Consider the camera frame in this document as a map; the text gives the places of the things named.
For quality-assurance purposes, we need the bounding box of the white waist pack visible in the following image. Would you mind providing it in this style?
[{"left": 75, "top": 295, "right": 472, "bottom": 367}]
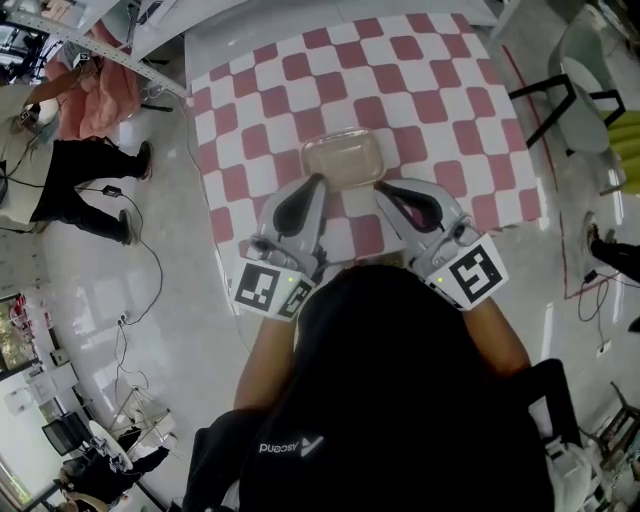
[{"left": 537, "top": 434, "right": 604, "bottom": 512}]

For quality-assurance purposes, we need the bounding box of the white chair with black legs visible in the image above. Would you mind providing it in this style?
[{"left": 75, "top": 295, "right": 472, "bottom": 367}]
[{"left": 507, "top": 23, "right": 627, "bottom": 157}]

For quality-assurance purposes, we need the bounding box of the person's right forearm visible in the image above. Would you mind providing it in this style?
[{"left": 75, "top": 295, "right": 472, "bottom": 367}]
[{"left": 468, "top": 297, "right": 532, "bottom": 387}]

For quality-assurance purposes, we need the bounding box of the metal tripod stand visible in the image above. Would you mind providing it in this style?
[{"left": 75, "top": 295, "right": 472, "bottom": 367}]
[{"left": 106, "top": 386, "right": 175, "bottom": 452}]

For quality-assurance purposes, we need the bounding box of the grey perforated metal beam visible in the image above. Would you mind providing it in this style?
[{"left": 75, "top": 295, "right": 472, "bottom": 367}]
[{"left": 8, "top": 8, "right": 190, "bottom": 99}]

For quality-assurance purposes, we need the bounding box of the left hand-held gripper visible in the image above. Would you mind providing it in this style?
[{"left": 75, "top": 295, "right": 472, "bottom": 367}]
[{"left": 230, "top": 173, "right": 331, "bottom": 322}]

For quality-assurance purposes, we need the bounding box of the red white checkered table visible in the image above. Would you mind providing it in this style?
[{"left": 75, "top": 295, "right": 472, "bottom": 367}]
[{"left": 189, "top": 12, "right": 545, "bottom": 267}]

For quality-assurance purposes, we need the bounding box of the clear plastic tray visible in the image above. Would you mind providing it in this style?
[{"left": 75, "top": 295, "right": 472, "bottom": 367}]
[{"left": 300, "top": 128, "right": 387, "bottom": 192}]

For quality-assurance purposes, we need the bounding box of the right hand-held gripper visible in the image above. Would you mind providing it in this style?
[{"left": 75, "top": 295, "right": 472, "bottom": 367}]
[{"left": 374, "top": 178, "right": 510, "bottom": 312}]

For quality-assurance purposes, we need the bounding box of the small white round table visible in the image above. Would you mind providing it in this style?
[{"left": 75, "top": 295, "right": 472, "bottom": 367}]
[{"left": 87, "top": 418, "right": 135, "bottom": 472}]

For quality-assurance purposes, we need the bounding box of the person's left forearm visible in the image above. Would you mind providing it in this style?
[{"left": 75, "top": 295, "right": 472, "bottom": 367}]
[{"left": 233, "top": 313, "right": 302, "bottom": 412}]

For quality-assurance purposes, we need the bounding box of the person's black shirt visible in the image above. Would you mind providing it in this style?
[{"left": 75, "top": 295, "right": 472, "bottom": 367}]
[{"left": 182, "top": 357, "right": 584, "bottom": 512}]

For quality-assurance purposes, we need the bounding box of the pink cloth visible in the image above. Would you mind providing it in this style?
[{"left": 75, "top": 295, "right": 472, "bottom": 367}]
[{"left": 43, "top": 22, "right": 145, "bottom": 142}]

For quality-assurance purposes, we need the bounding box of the black cable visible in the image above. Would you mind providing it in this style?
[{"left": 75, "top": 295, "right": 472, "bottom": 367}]
[{"left": 74, "top": 183, "right": 165, "bottom": 327}]

